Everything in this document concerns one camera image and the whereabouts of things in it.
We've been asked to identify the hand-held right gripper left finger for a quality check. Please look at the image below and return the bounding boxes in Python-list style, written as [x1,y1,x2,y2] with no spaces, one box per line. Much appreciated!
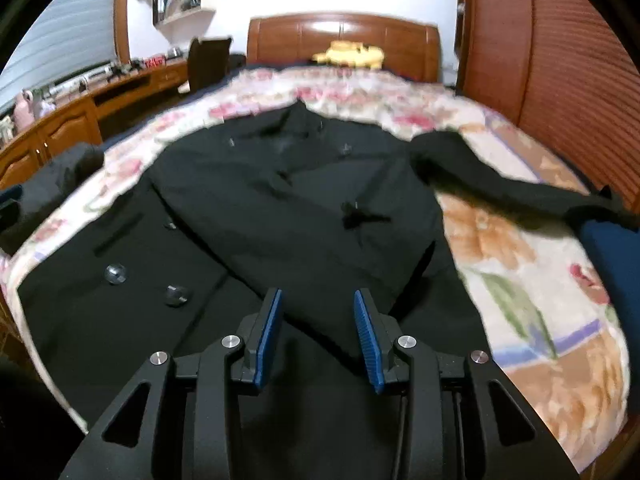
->
[60,287,286,480]

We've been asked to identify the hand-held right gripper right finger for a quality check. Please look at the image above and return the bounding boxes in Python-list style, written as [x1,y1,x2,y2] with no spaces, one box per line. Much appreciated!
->
[353,287,581,480]

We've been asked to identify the black coat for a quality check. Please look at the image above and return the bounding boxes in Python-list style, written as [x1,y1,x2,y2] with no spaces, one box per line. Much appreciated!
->
[17,100,636,480]

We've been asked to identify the folded black clothes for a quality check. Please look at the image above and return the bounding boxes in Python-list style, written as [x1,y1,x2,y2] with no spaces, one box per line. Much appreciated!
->
[0,142,106,256]

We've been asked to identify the floral blanket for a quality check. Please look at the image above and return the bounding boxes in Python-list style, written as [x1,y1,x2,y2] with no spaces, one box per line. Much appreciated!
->
[0,65,633,476]

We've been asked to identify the dark blue cloth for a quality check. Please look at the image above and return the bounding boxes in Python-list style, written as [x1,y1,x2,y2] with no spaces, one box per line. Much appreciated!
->
[575,217,640,361]

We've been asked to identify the dark chair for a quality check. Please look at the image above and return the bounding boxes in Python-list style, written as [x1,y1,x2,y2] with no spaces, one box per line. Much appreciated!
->
[187,36,233,93]

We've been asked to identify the yellow plush toy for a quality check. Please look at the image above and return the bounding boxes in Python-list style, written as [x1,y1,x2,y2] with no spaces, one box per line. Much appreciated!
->
[311,40,386,70]

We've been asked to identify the wooden cabinet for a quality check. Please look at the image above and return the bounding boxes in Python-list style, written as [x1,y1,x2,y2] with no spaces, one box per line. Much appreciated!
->
[0,57,193,191]

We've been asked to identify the wooden headboard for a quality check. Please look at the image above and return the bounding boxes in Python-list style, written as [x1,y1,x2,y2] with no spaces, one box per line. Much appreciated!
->
[246,14,442,83]

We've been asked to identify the pink bottle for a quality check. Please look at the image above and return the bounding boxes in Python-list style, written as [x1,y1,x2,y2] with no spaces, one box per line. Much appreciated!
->
[15,89,38,128]

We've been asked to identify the wooden louvered wardrobe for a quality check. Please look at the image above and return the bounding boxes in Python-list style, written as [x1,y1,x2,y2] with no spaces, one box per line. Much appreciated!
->
[455,0,640,201]

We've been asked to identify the grey window blind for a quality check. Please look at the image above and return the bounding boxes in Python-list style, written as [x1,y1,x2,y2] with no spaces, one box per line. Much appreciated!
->
[0,0,121,111]

